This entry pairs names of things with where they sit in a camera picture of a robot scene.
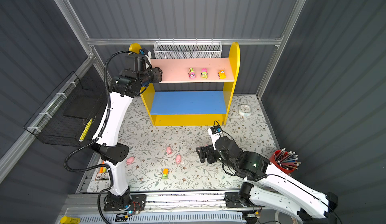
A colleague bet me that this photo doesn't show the yellow bottle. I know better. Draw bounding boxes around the yellow bottle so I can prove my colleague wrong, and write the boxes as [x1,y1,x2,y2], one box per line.
[60,216,81,224]

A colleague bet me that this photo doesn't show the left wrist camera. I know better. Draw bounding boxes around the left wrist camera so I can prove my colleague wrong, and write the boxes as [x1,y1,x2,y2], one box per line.
[139,48,152,62]

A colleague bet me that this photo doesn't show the white tape roll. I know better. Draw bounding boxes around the white tape roll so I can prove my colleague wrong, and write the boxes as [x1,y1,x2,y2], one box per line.
[274,211,293,224]

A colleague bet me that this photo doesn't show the pink truck green striped top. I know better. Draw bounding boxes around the pink truck green striped top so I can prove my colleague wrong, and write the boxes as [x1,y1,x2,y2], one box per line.
[189,68,196,79]

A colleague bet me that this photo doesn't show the orange yellow toy car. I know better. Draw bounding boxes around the orange yellow toy car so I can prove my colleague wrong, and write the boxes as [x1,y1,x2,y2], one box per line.
[218,69,227,79]

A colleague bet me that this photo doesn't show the pink pig toy lower centre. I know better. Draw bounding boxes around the pink pig toy lower centre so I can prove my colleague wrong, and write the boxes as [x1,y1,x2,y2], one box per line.
[176,155,182,164]

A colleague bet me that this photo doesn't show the green truck pink mixer drum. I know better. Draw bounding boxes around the green truck pink mixer drum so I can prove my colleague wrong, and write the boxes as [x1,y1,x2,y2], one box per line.
[201,68,208,79]

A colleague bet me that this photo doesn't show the marker pen pack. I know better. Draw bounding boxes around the marker pen pack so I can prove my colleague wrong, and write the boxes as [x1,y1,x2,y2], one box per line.
[95,167,110,181]

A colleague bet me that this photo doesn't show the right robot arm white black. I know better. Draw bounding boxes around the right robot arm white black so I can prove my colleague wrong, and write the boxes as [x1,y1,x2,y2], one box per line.
[196,134,342,224]

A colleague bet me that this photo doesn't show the yellow green marker pen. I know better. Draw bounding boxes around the yellow green marker pen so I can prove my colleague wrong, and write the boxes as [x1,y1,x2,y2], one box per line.
[79,118,93,142]

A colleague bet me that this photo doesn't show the black corrugated cable conduit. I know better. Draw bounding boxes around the black corrugated cable conduit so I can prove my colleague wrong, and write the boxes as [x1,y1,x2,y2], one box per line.
[63,50,139,224]

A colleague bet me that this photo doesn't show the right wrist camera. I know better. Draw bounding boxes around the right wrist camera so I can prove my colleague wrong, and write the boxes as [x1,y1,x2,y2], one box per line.
[208,126,222,150]

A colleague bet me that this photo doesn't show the red cup holder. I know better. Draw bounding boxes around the red cup holder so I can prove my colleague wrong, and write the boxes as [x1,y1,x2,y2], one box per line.
[269,150,298,174]

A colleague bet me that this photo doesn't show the floral patterned table mat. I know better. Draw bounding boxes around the floral patterned table mat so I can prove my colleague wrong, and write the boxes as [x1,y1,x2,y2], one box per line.
[86,95,295,193]

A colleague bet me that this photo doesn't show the bundle of coloured pencils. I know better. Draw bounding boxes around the bundle of coloured pencils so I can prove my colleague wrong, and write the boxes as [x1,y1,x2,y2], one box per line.
[275,148,302,170]

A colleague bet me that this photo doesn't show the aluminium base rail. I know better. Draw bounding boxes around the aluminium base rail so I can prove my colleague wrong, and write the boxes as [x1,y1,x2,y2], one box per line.
[60,188,311,216]

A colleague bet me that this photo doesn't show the yellow shelf pink blue boards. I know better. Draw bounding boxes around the yellow shelf pink blue boards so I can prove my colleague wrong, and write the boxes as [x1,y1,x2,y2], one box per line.
[141,42,241,126]

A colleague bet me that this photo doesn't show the white slotted cable duct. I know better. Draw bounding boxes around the white slotted cable duct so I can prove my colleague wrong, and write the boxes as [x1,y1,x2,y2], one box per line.
[79,211,247,224]

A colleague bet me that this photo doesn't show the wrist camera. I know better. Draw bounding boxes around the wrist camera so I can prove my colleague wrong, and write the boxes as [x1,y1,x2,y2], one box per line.
[139,48,152,62]
[208,126,222,150]

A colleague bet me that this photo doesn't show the pink pig toy left edge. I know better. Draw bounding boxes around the pink pig toy left edge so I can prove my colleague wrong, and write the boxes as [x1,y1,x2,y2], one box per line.
[126,157,135,165]

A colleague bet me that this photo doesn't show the green toy car orange top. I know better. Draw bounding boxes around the green toy car orange top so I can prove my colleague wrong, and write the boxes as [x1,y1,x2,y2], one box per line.
[162,168,169,179]

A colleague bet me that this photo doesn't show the white wire mesh basket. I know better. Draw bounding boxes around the white wire mesh basket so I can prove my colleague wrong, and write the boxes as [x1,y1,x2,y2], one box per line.
[153,43,223,59]

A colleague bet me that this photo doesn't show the black wire basket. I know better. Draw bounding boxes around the black wire basket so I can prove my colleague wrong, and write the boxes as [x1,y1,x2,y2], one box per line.
[24,68,107,147]

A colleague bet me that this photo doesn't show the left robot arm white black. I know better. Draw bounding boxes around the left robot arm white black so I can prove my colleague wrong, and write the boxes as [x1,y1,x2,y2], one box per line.
[91,49,162,209]

